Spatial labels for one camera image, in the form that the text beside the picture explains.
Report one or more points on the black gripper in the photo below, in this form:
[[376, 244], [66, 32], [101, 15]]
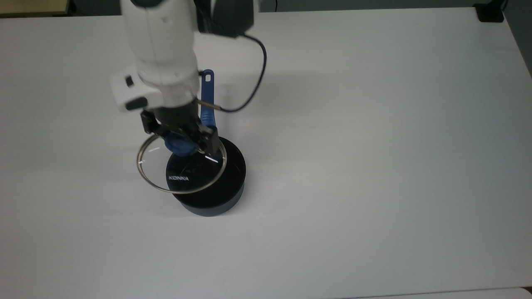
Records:
[[176, 117]]

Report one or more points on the glass lid with blue knob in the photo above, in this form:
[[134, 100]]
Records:
[[181, 145]]

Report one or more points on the light wooden desk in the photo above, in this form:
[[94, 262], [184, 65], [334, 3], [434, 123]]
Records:
[[31, 6]]

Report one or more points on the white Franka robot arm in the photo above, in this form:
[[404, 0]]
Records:
[[162, 41]]

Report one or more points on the black table clamp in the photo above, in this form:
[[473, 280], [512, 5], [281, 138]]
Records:
[[489, 13]]

